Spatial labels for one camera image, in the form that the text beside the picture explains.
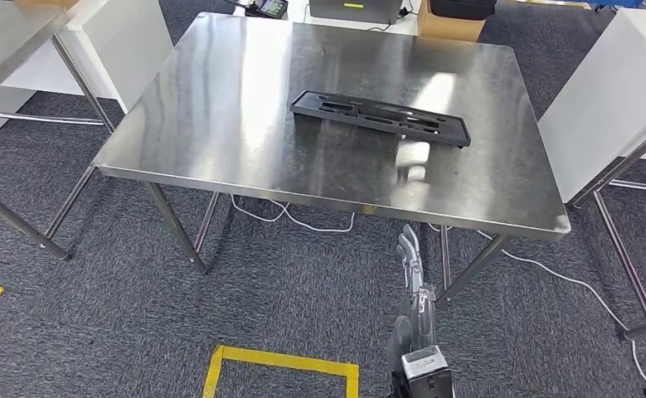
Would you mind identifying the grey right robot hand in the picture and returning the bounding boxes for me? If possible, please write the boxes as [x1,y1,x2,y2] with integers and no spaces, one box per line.
[386,224,439,376]

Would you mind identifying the black plastic panel part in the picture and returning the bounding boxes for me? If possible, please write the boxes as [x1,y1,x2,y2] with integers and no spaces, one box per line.
[289,89,472,148]

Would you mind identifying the stainless steel workbench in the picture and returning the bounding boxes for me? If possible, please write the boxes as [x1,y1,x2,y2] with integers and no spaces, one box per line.
[45,12,572,308]

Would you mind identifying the stainless steel table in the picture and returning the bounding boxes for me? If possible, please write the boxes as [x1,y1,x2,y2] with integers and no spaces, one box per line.
[566,115,646,342]
[0,0,118,262]

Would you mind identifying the white cabinet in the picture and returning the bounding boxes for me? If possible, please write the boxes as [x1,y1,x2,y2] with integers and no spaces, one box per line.
[538,7,646,204]
[0,0,174,133]

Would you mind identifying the black carrying case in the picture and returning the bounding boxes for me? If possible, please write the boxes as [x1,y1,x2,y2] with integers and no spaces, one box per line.
[430,0,498,22]

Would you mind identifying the grey laptop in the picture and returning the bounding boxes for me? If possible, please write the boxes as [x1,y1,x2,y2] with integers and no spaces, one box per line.
[308,0,403,25]

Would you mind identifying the black remote controller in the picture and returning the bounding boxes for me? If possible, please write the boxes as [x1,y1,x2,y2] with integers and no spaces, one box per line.
[245,0,289,19]

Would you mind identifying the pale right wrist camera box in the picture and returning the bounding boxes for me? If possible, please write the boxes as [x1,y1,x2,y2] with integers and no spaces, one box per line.
[401,346,449,380]

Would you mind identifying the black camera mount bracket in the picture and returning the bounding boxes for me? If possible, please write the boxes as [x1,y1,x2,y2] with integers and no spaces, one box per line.
[391,367,455,398]

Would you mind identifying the white floor cable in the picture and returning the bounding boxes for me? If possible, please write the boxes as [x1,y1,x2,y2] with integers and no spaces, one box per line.
[229,192,646,398]

